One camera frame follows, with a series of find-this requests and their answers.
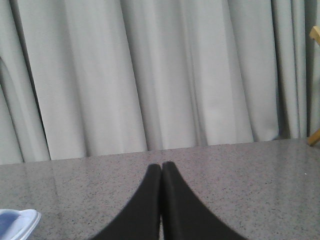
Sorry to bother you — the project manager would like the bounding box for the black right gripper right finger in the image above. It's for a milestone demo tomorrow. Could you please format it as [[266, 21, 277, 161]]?
[[161, 161, 245, 240]]

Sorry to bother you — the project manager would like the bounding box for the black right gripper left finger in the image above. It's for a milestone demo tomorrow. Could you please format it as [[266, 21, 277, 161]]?
[[93, 164, 161, 240]]

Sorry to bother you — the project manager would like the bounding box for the light blue slipper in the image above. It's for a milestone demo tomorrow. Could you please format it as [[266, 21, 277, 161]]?
[[0, 209, 42, 240]]

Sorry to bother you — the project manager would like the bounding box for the grey-white curtain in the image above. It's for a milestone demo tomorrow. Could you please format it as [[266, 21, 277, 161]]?
[[0, 0, 320, 164]]

